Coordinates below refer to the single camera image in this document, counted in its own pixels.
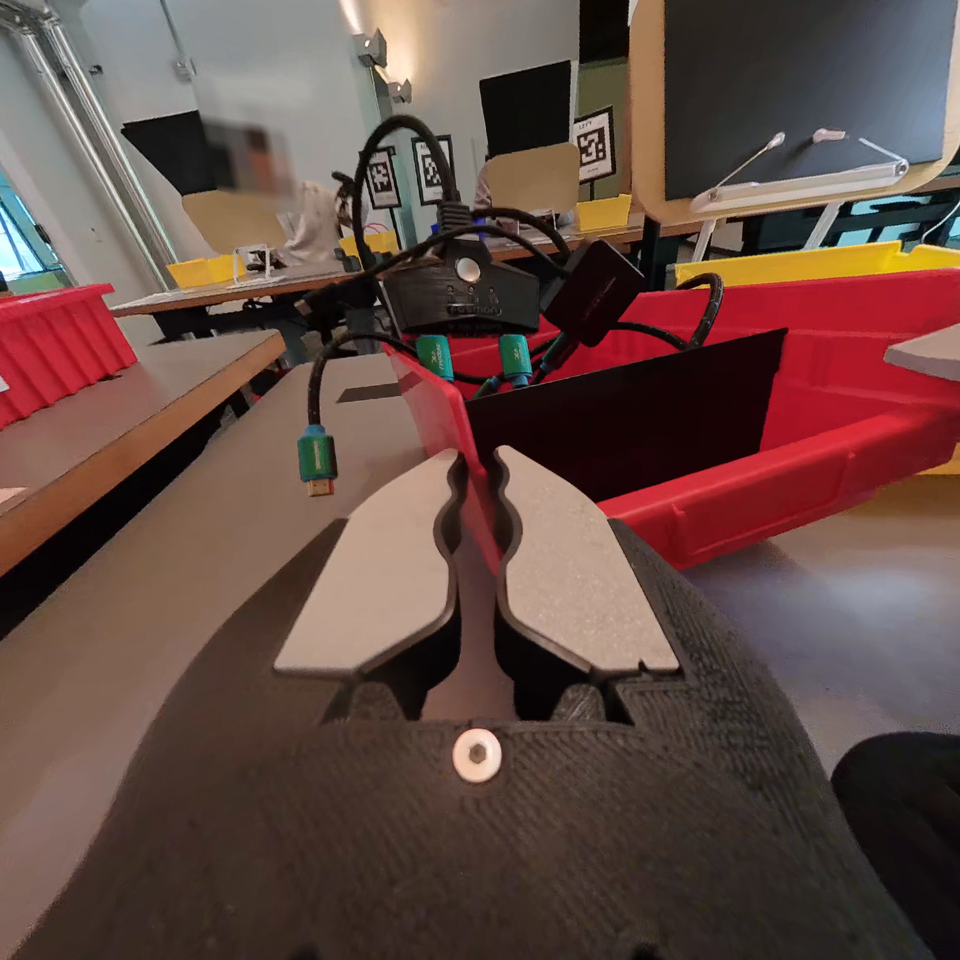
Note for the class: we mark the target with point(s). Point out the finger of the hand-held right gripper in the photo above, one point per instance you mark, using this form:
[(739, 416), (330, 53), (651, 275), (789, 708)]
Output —
[(934, 356)]

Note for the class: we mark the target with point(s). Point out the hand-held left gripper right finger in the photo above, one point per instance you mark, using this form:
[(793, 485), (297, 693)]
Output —
[(577, 592)]

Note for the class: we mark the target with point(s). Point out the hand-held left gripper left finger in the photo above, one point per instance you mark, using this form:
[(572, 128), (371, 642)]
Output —
[(367, 592)]

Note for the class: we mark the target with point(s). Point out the yellow plastic bin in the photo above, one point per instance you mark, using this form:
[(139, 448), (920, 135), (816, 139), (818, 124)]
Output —
[(604, 214), (787, 262)]

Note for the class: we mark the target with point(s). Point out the red plastic bin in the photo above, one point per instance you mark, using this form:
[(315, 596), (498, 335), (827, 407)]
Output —
[(750, 525)]

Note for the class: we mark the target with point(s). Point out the black adapter hub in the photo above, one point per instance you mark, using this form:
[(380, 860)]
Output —
[(592, 292)]

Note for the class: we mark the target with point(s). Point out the white board stand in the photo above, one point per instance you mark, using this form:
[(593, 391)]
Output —
[(795, 187)]

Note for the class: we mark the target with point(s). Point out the wood-framed black board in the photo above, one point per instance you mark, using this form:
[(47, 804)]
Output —
[(525, 105), (787, 75)]

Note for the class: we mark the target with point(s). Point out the black-framed marker sign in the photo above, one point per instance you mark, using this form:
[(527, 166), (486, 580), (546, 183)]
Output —
[(433, 171), (595, 146), (381, 178)]

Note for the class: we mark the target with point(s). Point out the black chair armrest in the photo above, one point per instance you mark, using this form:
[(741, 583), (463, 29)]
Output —
[(900, 840)]

